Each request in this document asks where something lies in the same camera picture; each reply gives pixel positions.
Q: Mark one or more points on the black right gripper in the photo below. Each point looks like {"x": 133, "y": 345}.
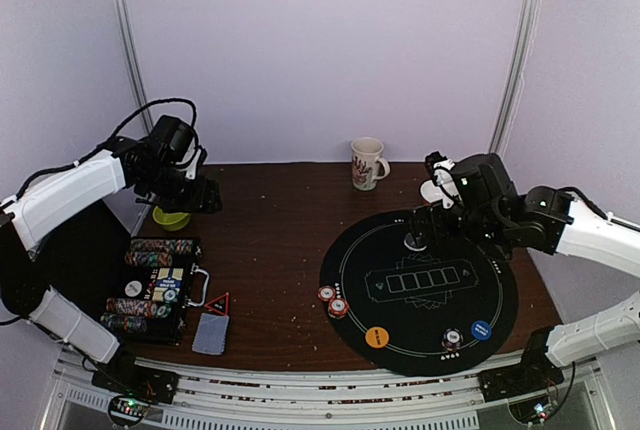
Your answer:
{"x": 425, "y": 220}

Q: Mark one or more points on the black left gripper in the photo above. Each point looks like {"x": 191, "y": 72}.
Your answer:
{"x": 202, "y": 199}

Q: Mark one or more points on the clear dealer button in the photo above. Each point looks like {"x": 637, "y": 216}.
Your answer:
{"x": 412, "y": 244}

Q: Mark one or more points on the blue small blind button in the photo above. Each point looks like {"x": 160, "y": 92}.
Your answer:
{"x": 481, "y": 330}

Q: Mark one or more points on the orange big blind button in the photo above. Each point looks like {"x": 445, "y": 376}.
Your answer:
{"x": 377, "y": 337}

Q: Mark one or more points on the red poker chip stack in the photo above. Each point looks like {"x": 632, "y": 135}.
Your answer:
{"x": 326, "y": 293}

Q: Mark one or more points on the blue playing card deck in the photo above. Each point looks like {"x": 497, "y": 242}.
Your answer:
{"x": 211, "y": 333}

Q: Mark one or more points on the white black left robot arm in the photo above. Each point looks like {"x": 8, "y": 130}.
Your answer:
{"x": 162, "y": 168}

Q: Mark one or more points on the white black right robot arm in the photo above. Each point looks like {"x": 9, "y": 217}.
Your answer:
{"x": 474, "y": 199}

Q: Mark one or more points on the white orange bowl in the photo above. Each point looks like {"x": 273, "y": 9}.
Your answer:
{"x": 430, "y": 193}

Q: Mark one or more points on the green bowl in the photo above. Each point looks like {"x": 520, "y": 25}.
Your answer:
{"x": 170, "y": 221}

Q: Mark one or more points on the floral ceramic mug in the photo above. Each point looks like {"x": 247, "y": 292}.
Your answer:
{"x": 368, "y": 166}

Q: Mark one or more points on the round black poker mat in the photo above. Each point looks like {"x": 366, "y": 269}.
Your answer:
{"x": 417, "y": 296}

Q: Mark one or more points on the black poker chip case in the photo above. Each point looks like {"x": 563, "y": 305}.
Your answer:
{"x": 159, "y": 281}

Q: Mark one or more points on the black red triangle marker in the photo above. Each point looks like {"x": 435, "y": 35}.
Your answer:
{"x": 219, "y": 305}

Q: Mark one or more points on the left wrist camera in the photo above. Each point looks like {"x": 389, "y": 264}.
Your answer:
{"x": 199, "y": 155}

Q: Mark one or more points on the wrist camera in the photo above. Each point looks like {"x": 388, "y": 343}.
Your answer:
{"x": 439, "y": 169}
{"x": 199, "y": 155}

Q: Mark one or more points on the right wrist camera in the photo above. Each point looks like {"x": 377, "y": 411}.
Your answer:
{"x": 439, "y": 169}

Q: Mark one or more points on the right aluminium frame post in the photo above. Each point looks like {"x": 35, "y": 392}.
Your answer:
{"x": 514, "y": 85}

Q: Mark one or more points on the aluminium frame post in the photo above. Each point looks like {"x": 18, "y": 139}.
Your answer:
{"x": 514, "y": 85}
{"x": 132, "y": 63}

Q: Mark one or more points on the aluminium front rail base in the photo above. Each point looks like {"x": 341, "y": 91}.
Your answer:
{"x": 217, "y": 398}

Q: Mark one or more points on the left aluminium frame post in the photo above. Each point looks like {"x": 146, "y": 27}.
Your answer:
{"x": 132, "y": 63}

